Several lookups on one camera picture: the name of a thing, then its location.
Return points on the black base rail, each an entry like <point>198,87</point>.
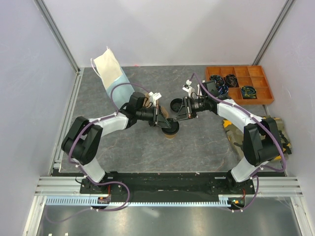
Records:
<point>167,187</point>

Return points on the white and blue paper bag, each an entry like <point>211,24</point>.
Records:
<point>113,77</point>

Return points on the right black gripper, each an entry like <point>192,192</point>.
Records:
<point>185,112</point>

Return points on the black plastic cup lid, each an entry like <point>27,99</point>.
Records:
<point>174,127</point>

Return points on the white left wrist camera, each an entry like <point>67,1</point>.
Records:
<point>154,97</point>

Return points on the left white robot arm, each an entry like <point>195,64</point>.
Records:
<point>83,138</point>

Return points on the brown cardboard cup carrier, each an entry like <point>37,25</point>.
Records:
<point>148,104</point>

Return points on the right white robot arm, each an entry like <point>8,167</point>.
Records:
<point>261,139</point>

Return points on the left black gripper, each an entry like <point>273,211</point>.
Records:
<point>158,118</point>

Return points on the black brown rolled tie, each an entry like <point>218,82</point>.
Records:
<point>231,81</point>

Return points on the camouflage folded cloth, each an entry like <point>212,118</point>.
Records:
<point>235,137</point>

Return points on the dark blue rolled tie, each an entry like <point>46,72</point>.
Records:
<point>219,81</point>

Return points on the brown paper coffee cup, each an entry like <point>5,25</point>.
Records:
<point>171,135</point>

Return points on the green yellow rolled tie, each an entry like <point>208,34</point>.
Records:
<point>248,92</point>

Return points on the blue striped rolled tie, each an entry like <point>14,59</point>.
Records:
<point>222,89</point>

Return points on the orange compartment tray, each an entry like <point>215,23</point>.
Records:
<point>246,75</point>

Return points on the slotted cable duct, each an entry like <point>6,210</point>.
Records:
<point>90,201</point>

